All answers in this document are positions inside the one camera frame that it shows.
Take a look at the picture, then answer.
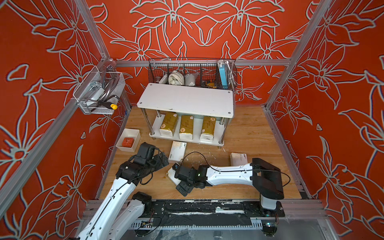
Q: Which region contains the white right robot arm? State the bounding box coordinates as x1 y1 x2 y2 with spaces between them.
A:
167 158 285 217

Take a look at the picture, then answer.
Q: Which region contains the red square block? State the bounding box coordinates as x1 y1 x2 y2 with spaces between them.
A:
121 137 135 148

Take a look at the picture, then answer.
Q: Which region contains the white cloth roll in basket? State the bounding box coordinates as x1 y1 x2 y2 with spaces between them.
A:
168 70 185 86

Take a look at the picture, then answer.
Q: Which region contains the black wire basket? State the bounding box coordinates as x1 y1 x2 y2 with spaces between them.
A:
148 58 238 91

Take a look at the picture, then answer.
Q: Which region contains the gold tissue pack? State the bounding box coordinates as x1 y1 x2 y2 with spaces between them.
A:
179 115 194 140
159 112 179 137
200 116 216 142

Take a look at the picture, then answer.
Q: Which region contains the white two-tier shelf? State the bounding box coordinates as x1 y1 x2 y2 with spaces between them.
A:
137 83 235 148

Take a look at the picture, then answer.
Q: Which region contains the clear plastic wall bin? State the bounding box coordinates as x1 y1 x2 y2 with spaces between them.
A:
73 66 126 115

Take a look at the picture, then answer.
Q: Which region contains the white square tray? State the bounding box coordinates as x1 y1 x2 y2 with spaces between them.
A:
116 129 141 153

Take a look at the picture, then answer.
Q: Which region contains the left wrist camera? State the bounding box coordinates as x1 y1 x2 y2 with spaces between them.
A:
137 142 156 165

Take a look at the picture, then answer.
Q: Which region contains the white tissue pack front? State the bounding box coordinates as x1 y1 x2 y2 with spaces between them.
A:
167 168 181 186

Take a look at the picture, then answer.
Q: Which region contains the light blue box in basket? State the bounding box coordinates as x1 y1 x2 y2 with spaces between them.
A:
218 60 228 89

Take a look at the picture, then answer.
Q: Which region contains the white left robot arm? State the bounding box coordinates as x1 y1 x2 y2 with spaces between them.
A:
74 143 169 240

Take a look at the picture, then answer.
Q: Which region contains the yellow handled tool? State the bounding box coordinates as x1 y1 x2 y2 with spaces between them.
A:
98 101 118 110

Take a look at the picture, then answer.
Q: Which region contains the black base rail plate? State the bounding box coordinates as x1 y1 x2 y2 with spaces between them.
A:
139 200 286 229

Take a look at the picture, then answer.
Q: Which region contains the white tissue pack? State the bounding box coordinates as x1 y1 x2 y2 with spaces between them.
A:
230 153 248 166
167 168 181 186
168 141 187 164

